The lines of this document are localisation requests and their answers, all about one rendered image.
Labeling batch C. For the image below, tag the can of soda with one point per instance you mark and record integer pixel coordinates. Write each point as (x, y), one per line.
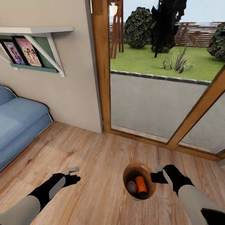
(141, 186)
(131, 187)
(136, 193)

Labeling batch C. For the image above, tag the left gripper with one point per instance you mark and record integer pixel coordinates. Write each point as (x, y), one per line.
(72, 180)

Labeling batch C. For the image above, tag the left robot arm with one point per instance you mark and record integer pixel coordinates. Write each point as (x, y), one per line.
(26, 210)

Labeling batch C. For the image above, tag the trash can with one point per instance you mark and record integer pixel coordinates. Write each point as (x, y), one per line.
(132, 171)

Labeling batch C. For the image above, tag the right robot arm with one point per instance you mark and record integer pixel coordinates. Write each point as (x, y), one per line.
(200, 209)

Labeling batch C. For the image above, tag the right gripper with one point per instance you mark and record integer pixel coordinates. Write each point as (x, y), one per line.
(155, 178)

